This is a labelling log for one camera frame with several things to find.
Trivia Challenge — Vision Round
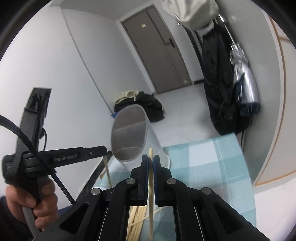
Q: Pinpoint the beige garment on bag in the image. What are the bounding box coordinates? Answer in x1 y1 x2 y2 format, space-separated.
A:
115 90 139 104

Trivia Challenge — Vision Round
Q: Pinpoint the silver folded umbrella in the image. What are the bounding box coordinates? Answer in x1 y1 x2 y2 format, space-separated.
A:
230 43 260 117

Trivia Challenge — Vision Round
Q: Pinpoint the wooden chopstick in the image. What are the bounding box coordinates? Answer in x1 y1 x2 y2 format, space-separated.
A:
103 156 113 188
126 206 138 240
127 207 165 227
149 148 154 240
132 206 147 241

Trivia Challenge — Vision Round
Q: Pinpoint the grey entrance door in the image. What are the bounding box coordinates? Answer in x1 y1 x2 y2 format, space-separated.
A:
121 5 192 94

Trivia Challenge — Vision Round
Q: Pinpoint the black bag on floor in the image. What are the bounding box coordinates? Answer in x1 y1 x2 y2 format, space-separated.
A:
114 91 165 123

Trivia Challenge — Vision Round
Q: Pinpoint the teal plaid placemat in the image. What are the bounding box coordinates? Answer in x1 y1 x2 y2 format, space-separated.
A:
108 134 256 240

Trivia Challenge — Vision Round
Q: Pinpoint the blue cardboard box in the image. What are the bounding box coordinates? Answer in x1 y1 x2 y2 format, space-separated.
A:
111 112 118 118

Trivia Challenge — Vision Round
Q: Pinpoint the white utensil holder cup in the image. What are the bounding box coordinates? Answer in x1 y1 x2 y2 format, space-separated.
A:
111 104 171 172

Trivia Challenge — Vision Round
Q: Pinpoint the black hanging jacket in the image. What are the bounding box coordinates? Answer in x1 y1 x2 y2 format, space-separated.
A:
202 23 249 135

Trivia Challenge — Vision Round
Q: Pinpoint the person's left hand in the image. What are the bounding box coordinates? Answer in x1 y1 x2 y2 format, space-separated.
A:
6 179 59 230

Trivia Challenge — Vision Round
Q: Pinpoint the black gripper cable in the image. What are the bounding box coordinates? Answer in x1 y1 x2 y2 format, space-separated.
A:
0 114 76 205

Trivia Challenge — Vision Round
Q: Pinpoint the white hanging shoulder bag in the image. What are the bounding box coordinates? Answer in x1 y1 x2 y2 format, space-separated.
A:
161 0 219 31

